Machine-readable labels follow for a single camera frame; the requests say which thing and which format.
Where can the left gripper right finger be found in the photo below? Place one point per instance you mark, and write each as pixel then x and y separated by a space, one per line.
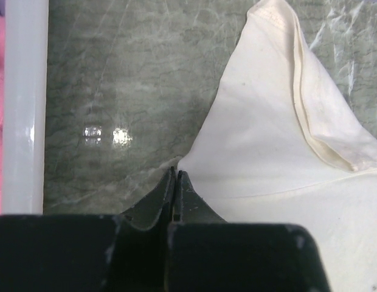
pixel 205 253

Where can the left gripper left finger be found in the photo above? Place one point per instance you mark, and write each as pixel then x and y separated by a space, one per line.
pixel 124 252

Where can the cream white t shirt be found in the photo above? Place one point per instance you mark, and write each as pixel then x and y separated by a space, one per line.
pixel 281 145

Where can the white plastic laundry basket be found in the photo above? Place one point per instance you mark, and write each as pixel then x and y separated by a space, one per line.
pixel 25 80

